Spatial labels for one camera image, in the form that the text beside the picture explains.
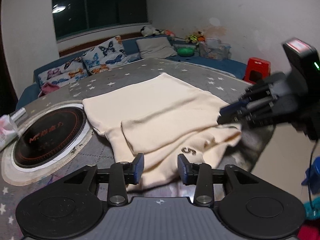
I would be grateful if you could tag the clear plastic storage box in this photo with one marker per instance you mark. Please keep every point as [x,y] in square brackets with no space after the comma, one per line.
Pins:
[212,50]

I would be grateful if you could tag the red plastic stool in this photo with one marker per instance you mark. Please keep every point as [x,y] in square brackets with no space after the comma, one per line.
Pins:
[257,66]

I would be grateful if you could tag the blue corner sofa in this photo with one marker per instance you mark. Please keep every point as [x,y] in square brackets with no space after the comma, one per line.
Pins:
[128,47]

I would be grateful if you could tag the white printed plastic bag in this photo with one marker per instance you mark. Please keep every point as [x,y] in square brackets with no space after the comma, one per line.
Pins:
[7,132]

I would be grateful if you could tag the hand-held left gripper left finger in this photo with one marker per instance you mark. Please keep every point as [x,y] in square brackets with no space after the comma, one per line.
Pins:
[138,168]

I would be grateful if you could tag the round black induction cooker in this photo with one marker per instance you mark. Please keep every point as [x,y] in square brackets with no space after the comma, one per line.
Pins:
[47,137]

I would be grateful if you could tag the blue plastic object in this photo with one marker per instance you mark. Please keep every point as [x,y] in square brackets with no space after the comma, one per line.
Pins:
[313,172]

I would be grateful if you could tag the pink cloth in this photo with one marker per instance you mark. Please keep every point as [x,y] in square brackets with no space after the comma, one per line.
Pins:
[48,88]

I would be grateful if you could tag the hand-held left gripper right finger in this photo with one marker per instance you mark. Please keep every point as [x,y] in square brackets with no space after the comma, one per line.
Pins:
[182,168]

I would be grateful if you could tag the grey star print tablecloth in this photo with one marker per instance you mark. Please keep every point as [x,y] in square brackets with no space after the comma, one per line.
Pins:
[140,72]

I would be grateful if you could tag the green framed window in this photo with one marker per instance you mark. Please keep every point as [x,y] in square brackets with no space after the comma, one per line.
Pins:
[112,5]

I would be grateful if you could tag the cream sweatshirt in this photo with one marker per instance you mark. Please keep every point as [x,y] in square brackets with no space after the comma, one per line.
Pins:
[162,100]

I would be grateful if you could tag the green plastic bowl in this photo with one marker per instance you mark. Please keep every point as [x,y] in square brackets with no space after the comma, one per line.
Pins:
[185,52]

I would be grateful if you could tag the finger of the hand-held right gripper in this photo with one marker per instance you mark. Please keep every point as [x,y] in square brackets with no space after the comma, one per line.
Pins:
[235,107]
[250,120]

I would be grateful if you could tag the plain grey pillow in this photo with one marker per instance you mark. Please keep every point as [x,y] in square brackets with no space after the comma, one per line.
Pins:
[155,47]

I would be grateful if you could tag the orange pink plush toy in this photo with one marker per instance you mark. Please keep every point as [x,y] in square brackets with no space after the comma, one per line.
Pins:
[169,32]

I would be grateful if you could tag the square butterfly print pillow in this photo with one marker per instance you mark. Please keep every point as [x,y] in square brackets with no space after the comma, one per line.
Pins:
[105,55]

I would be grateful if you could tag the teal cloth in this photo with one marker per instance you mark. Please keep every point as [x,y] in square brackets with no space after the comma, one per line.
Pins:
[313,210]

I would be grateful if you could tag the blue patterned sofa cover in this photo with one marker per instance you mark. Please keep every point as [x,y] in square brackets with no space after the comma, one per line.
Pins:
[225,63]

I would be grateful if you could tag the yellow green plush toy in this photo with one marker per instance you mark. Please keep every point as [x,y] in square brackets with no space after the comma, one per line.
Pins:
[193,38]

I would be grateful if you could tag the white plastic object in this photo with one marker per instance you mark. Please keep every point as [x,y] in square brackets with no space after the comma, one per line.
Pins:
[18,113]

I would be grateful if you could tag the panda plush toy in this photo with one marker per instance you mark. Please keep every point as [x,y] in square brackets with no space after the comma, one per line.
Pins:
[147,31]

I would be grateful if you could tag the wide butterfly print pillow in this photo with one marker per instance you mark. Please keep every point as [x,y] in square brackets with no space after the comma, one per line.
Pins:
[60,76]

